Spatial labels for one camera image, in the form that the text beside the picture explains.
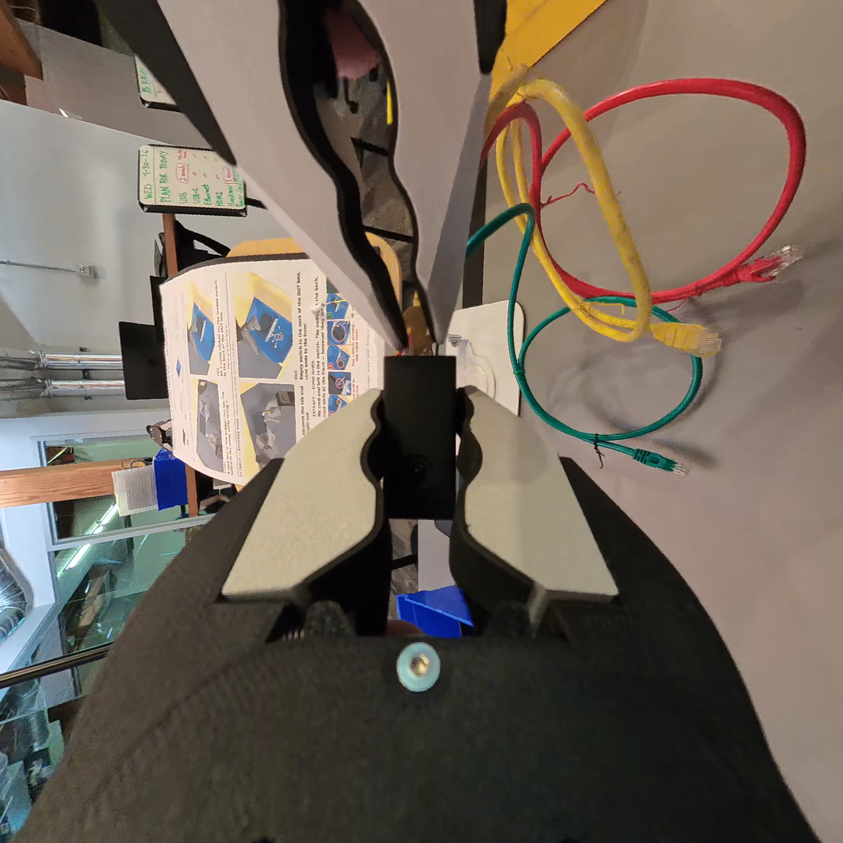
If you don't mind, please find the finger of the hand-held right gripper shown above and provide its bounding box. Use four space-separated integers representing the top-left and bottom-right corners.
157 0 411 346
357 0 493 339

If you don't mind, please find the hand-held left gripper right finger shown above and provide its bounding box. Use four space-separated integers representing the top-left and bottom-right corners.
449 386 620 634

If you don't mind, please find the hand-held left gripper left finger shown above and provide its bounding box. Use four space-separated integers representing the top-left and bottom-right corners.
221 387 394 638

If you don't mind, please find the green ethernet cable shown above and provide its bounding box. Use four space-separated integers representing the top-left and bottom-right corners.
465 203 703 476

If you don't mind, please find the black ethernet port block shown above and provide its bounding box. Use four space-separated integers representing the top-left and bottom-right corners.
384 356 457 520

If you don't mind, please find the yellow ethernet cable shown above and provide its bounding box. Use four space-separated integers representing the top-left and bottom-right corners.
487 66 722 358

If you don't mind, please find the red ethernet cable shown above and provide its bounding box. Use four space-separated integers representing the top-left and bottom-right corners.
479 78 806 304

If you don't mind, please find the person's right hand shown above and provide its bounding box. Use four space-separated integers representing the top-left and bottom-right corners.
332 10 383 80

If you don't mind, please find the small whiteboard green writing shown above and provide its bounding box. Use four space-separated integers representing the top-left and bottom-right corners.
137 145 250 217
133 51 180 112

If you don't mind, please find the blue plastic bin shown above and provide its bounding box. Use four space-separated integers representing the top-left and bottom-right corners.
395 588 476 641

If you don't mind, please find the blue storage crate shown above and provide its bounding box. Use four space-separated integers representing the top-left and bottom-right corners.
153 450 193 511

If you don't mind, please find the yellow plastic bin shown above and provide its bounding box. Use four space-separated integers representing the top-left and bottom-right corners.
487 0 610 86

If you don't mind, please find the white base clear stand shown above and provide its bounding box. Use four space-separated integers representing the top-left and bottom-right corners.
448 301 528 417

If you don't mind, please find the printed instruction sheet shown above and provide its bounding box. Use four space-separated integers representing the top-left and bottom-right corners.
160 260 396 487

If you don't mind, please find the black flat monitor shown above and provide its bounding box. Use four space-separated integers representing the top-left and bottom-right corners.
119 321 169 401

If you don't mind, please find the shiny metal pipe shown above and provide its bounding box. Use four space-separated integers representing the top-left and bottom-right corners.
0 351 126 371
0 378 126 398

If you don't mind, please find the silver flexible duct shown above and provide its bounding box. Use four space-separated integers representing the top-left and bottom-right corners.
0 547 35 643

